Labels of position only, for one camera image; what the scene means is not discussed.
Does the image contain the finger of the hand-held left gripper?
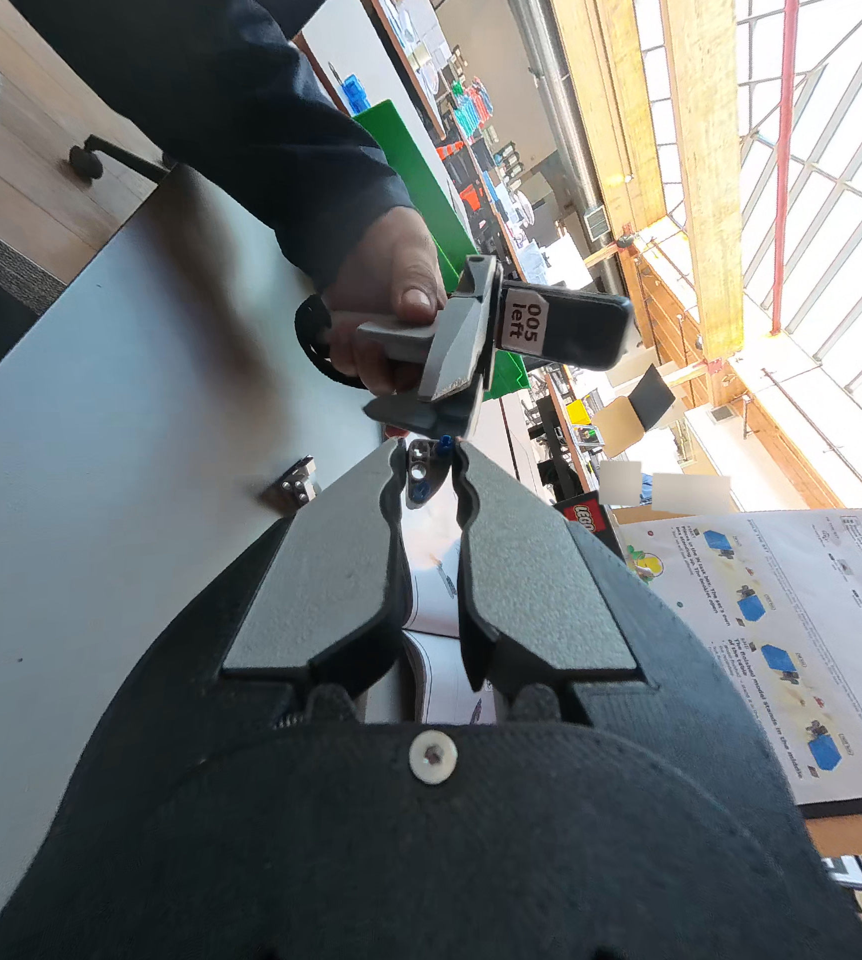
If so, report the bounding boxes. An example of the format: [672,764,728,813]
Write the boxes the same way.
[362,390,478,441]
[414,294,488,402]

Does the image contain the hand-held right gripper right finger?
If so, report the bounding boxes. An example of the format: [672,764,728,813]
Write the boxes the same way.
[452,441,640,695]

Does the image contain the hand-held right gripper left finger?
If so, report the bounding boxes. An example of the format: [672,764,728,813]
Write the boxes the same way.
[222,438,411,699]

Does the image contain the grey lego beam blue pins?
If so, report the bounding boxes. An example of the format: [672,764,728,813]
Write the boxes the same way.
[403,437,456,511]

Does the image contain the person's left forearm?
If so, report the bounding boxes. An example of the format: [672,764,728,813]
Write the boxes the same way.
[11,0,418,292]

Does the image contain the black lego box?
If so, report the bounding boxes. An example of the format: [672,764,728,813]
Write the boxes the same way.
[553,491,627,560]

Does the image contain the lego instruction booklet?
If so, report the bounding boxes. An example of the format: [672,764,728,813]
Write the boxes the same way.
[399,480,508,726]

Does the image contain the person's left hand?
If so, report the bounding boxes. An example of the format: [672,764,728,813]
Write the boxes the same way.
[322,206,449,399]

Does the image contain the small grey connector piece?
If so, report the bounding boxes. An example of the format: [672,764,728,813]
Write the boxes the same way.
[262,455,323,515]

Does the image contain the green plastic board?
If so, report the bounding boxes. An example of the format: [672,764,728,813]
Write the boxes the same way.
[352,99,531,400]

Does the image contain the shelf of coloured bins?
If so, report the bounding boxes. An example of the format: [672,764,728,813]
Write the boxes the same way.
[434,75,548,252]

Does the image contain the printed instruction sheet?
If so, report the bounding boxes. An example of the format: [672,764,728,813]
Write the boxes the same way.
[617,508,862,810]

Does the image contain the red pipe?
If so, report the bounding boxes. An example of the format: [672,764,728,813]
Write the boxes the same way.
[770,0,804,336]

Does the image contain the tan cardboard piece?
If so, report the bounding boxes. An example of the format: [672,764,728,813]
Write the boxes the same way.
[804,812,862,858]

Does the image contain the black chair caster leg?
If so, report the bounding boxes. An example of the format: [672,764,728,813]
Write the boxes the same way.
[67,135,177,186]

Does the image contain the silver ventilation duct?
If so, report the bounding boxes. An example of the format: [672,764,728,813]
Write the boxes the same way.
[507,0,628,295]

